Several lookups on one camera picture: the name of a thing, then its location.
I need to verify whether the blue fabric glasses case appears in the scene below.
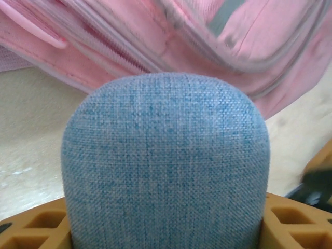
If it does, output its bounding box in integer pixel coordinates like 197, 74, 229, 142
61, 72, 272, 249

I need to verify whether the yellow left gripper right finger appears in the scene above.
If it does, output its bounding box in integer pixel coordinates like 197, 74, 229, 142
259, 194, 332, 249

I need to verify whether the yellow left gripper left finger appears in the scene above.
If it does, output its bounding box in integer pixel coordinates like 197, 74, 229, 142
0, 198, 75, 249

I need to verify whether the pink backpack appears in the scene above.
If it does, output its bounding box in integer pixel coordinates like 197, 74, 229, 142
0, 0, 332, 122

